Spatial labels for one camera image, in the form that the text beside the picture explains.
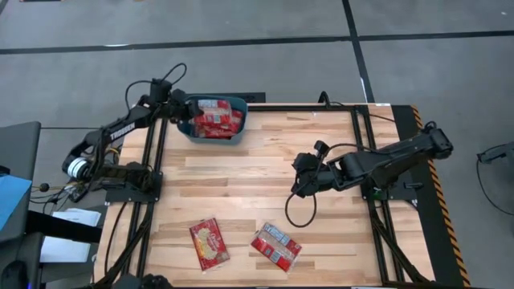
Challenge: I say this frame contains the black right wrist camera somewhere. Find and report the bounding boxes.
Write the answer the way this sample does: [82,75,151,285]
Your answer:
[312,140,332,159]

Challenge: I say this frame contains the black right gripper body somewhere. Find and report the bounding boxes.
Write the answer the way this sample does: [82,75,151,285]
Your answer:
[290,151,337,199]

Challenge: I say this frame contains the black yellow hazard strip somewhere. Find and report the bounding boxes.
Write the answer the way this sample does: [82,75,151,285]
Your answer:
[390,104,471,288]

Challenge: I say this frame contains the white paper sheets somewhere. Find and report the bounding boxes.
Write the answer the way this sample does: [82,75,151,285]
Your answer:
[39,207,103,264]

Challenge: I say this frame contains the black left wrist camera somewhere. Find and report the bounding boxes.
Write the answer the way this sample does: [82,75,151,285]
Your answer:
[149,78,174,105]

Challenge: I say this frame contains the teal plastic basket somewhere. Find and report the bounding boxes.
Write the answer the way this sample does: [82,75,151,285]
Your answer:
[176,94,249,146]

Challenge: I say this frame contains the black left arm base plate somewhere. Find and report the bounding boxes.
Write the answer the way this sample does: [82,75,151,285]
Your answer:
[104,170,164,204]

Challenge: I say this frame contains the black strap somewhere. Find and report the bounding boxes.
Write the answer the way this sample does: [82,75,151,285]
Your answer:
[25,210,104,244]

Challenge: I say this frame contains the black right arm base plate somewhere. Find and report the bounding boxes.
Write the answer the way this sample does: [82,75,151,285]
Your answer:
[360,176,419,202]

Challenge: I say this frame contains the blue cloth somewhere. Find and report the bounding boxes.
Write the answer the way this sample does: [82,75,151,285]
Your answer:
[0,174,33,234]

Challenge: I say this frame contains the black table supply cable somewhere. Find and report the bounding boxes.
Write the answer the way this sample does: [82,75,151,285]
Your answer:
[319,91,398,124]

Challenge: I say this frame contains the black aluminium table frame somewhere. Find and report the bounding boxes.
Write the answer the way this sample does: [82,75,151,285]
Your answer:
[94,104,435,288]

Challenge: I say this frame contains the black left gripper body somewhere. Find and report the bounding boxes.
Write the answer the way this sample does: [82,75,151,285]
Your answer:
[168,88,194,124]

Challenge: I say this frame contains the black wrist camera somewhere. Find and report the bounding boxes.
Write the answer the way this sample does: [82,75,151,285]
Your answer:
[149,78,174,105]
[312,140,332,159]

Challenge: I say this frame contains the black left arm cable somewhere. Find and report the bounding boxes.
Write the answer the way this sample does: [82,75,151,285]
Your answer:
[124,63,188,112]

